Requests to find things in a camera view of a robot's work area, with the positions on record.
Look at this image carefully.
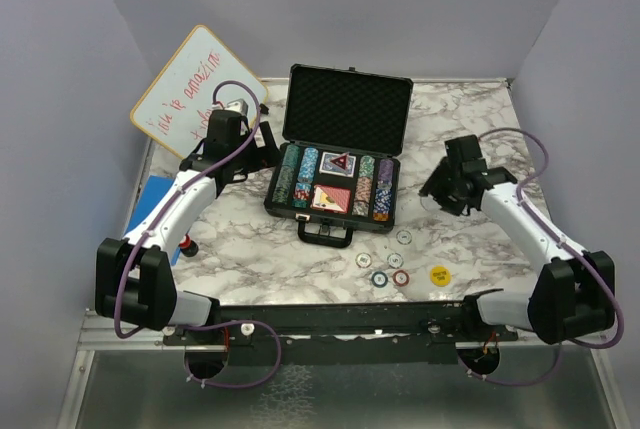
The red poker chip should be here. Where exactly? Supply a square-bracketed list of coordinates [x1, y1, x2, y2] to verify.
[392, 269, 410, 287]

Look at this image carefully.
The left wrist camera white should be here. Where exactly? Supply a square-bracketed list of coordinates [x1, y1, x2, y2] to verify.
[224, 99, 249, 117]

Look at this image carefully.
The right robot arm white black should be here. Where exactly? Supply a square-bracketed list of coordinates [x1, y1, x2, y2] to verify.
[420, 135, 624, 344]

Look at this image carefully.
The red black marker cap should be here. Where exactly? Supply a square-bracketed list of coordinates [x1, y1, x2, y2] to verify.
[179, 234, 199, 257]

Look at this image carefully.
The purple blue chip stack row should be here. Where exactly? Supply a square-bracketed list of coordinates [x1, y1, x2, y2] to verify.
[373, 159, 394, 221]

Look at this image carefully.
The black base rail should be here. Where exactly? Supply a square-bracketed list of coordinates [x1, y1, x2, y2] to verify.
[163, 301, 517, 366]

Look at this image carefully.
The all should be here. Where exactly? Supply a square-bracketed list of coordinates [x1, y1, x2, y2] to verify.
[329, 153, 349, 171]

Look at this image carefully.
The red playing card deck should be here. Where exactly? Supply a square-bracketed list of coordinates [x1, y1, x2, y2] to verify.
[311, 184, 351, 214]

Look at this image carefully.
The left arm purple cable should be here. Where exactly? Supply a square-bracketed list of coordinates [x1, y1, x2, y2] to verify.
[113, 79, 263, 339]

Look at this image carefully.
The black poker set case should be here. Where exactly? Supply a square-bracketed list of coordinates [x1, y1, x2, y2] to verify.
[264, 64, 413, 249]

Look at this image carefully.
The blue playing card deck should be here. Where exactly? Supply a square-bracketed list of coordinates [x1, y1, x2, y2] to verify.
[319, 151, 357, 178]

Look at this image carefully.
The green red chip stack row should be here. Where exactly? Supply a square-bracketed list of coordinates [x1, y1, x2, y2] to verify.
[352, 155, 375, 217]

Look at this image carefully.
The whiteboard with yellow frame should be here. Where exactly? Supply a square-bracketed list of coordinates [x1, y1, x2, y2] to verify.
[130, 25, 268, 158]

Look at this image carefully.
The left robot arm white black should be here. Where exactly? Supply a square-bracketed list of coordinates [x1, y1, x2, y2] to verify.
[95, 110, 279, 344]

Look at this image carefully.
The green white poker chip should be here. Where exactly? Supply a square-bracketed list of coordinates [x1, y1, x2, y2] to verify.
[387, 253, 404, 269]

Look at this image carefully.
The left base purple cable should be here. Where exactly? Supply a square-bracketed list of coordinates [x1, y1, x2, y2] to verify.
[182, 319, 284, 391]

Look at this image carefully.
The blue flat sheet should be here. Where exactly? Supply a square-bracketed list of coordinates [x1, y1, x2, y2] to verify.
[122, 176, 186, 266]

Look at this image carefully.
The yellow big blind button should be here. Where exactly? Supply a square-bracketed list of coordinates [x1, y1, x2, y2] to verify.
[429, 266, 452, 287]

